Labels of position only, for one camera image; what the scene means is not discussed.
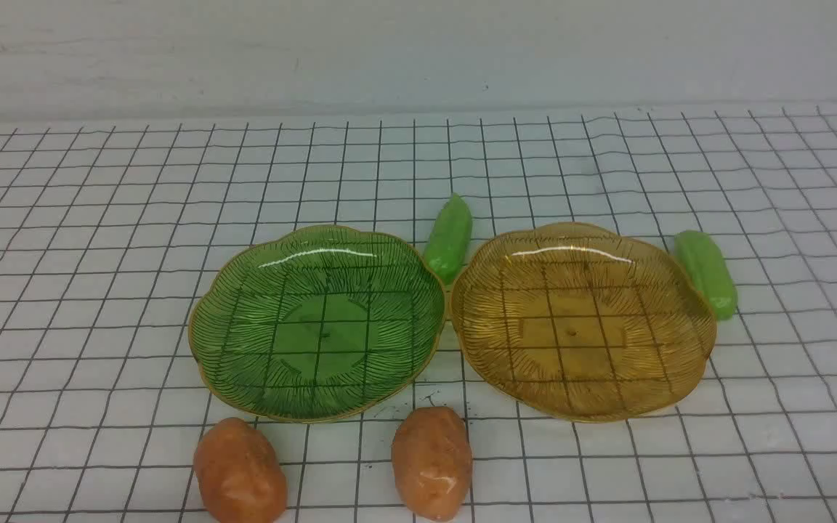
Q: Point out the green cucumber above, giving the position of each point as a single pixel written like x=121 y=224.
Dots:
x=448 y=242
x=706 y=267

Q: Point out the orange potato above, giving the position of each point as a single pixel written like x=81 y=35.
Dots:
x=432 y=462
x=238 y=474

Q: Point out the green glass plate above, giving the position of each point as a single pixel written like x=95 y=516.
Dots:
x=318 y=325

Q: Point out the amber glass plate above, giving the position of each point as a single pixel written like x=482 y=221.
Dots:
x=581 y=323

